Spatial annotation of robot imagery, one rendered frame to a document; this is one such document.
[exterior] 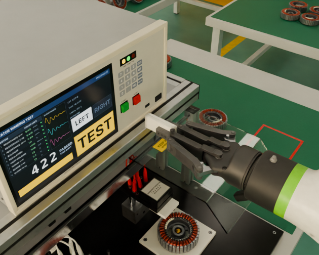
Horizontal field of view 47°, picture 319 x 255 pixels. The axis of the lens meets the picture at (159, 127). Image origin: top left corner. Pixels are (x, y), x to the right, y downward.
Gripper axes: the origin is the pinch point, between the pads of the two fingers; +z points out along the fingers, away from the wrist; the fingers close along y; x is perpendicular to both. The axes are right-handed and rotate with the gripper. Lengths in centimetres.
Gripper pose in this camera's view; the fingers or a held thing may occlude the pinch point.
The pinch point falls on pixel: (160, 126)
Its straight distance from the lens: 72.2
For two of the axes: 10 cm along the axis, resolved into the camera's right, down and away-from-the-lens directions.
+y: 6.1, -5.1, 6.0
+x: -0.1, -7.6, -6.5
